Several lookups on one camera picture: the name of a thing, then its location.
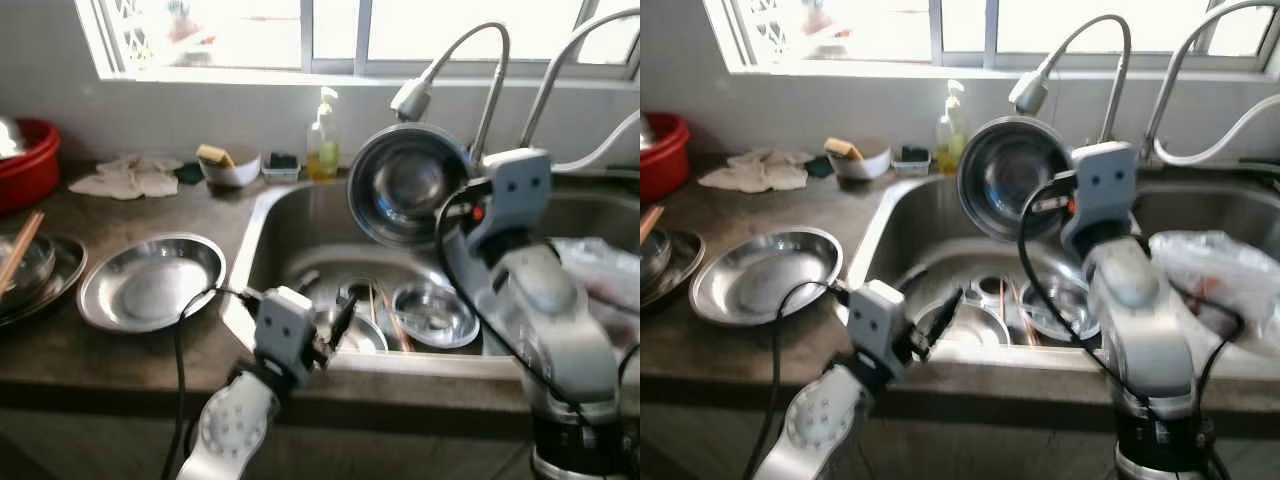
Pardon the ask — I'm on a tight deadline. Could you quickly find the stainless steel bowl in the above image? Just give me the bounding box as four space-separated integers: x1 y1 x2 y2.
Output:
957 115 1076 244
315 305 389 356
393 282 480 350
915 300 1011 348
345 122 477 250
1018 275 1096 343

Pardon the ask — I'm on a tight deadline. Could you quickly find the stainless steel double sink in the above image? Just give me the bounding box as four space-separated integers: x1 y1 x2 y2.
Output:
220 170 641 381
845 165 1280 381

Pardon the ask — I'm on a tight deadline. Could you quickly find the gooseneck faucet with spray head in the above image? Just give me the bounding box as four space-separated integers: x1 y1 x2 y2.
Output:
390 22 511 166
1008 14 1133 147

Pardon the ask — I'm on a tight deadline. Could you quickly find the yellow dish soap pump bottle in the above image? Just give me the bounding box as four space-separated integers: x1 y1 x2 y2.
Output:
936 80 969 176
306 87 342 182

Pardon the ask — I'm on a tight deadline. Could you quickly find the white ceramic bowl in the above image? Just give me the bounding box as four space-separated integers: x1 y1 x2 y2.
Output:
200 150 263 189
830 145 894 182

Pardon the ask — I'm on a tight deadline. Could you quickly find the clear plastic bag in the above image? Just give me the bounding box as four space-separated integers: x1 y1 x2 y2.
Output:
1148 230 1280 356
550 237 641 346

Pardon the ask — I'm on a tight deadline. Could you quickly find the deep stainless steel plate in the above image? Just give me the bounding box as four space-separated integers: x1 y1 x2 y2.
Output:
689 227 844 327
77 233 227 333

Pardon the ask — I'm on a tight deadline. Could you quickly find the red plastic basin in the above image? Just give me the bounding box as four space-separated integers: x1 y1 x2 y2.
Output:
640 112 691 206
0 118 63 216

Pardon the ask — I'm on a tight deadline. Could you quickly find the white crumpled cloth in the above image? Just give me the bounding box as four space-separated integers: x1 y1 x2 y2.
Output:
68 155 183 200
697 148 811 193

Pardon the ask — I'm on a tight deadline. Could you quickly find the stainless steel dish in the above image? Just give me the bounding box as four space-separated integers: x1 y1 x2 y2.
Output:
640 228 706 309
0 233 88 326

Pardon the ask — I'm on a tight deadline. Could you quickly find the wooden base cabinet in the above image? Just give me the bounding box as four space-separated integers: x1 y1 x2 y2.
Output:
640 385 1280 480
0 385 641 480

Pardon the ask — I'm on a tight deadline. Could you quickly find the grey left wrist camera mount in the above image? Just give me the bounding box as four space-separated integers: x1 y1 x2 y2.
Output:
847 280 909 359
252 286 318 363

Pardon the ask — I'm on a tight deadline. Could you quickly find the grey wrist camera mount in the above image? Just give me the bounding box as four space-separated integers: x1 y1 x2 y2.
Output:
252 286 318 363
847 280 909 359
1068 142 1141 231
482 148 554 239

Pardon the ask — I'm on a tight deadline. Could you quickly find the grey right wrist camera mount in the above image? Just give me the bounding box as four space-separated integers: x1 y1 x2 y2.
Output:
1068 142 1141 231
482 148 554 239

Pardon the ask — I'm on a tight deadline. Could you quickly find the gooseneck faucet with white hose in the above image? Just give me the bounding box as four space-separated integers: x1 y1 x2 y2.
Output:
1140 0 1280 169
518 8 641 176

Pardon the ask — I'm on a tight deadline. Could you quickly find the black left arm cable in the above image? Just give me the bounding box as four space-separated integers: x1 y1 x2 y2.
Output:
160 285 263 480
745 280 851 480

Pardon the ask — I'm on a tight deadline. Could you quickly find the grey window frame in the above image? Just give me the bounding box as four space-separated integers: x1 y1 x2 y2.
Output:
705 0 1280 81
75 0 641 86

